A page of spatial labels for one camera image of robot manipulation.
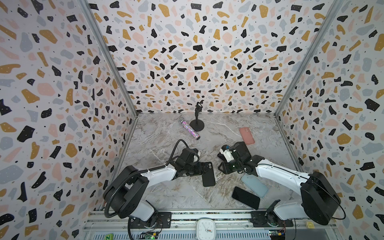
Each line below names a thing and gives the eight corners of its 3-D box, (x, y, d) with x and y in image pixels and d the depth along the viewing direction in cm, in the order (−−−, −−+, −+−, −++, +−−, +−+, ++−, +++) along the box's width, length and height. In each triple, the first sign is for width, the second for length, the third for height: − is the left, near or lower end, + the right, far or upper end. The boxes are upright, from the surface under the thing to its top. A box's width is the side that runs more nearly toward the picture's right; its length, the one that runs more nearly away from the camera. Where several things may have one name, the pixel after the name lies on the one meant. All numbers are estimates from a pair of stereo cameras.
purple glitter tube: (195, 141, 107) (195, 138, 104) (178, 122, 119) (178, 119, 116) (199, 138, 109) (199, 135, 106) (182, 120, 121) (182, 117, 117)
